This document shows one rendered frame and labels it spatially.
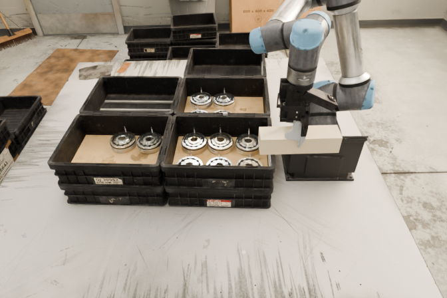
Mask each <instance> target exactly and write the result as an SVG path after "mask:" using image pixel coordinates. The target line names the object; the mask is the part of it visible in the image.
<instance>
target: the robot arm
mask: <svg viewBox="0 0 447 298"><path fill-rule="evenodd" d="M360 4H361V0H284V2H283V3H282V4H281V6H280V7H279V8H278V10H276V12H275V13H274V14H273V16H272V17H271V18H270V20H268V22H267V23H266V24H265V26H264V27H258V28H256V29H253V30H251V32H250V34H249V44H250V46H251V49H252V51H253V52H254V53H256V54H262V53H266V54H267V53H271V52H275V51H282V50H287V49H289V59H288V65H287V78H280V85H279V92H278V94H277V108H280V112H279V118H280V122H288V123H292V124H293V128H292V129H291V130H290V131H288V132H286V133H285V138H286V139H290V140H295V141H298V146H297V147H298V148H300V147H301V145H302V144H303V143H304V141H305V137H306V135H307V131H308V126H319V125H337V126H338V128H339V131H340V133H341V135H342V132H341V129H340V126H339V123H338V121H337V112H341V111H353V110H360V111H362V110H368V109H371V108H372V107H373V105H374V98H375V90H376V82H375V79H371V77H370V74H369V73H367V72H365V64H364V59H363V48H362V43H361V33H360V27H359V17H358V11H357V7H358V6H359V5H360ZM325 5H326V8H327V11H328V12H329V13H330V14H332V17H333V24H334V30H335V37H336V42H337V50H338V55H339V62H340V68H341V75H342V76H341V77H340V79H339V83H336V81H335V80H321V81H318V82H314V81H315V77H316V72H317V65H318V62H319V55H320V51H321V47H322V46H323V43H324V42H325V39H326V38H327V36H328V35H329V32H330V28H331V20H330V18H329V16H328V15H327V14H326V13H324V12H322V11H314V12H311V13H310V14H308V15H307V16H306V17H305V18H302V19H300V17H301V16H302V14H303V13H305V12H307V11H308V10H309V9H312V8H315V7H321V6H325ZM278 101H279V102H280V104H278Z"/></svg>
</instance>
